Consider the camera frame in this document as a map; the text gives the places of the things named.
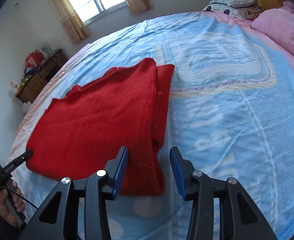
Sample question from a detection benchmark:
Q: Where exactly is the beige patterned pillow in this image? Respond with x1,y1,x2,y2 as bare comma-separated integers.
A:
234,6,264,20

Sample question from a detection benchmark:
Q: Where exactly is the person's left hand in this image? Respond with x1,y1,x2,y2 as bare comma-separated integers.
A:
0,181,27,228

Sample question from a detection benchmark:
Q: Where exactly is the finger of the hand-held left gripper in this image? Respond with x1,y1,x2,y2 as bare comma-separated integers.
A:
4,149,34,178

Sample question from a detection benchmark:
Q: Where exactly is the sliding glass window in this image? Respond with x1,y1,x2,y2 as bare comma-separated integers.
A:
58,0,127,23

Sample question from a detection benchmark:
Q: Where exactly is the red embroidered knit sweater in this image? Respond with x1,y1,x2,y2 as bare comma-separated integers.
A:
26,57,175,197

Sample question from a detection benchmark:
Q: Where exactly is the bed with blue pink sheet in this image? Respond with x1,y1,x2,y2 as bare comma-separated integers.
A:
8,0,294,240

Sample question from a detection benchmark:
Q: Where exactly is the white paper bag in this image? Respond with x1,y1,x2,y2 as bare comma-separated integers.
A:
20,102,33,116

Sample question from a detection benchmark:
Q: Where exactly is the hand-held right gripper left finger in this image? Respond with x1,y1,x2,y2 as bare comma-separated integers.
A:
18,146,130,240

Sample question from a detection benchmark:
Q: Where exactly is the pink floral quilt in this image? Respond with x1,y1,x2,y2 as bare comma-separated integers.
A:
252,0,294,65

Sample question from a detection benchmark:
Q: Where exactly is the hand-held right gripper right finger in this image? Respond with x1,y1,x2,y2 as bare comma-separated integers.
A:
169,146,279,240

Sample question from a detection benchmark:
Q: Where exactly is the brown wooden desk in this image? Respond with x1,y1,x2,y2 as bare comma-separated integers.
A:
15,49,68,104

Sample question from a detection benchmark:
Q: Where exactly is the red gift bag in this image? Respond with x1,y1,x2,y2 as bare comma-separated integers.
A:
25,52,41,68

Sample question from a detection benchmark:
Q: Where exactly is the grey blue patterned pillow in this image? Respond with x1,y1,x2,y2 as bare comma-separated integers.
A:
211,0,256,8

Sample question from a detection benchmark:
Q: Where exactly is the black cable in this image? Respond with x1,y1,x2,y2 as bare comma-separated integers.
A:
19,194,40,210

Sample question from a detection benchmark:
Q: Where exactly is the white pillow with black spots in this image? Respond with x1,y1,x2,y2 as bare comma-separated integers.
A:
202,4,237,17

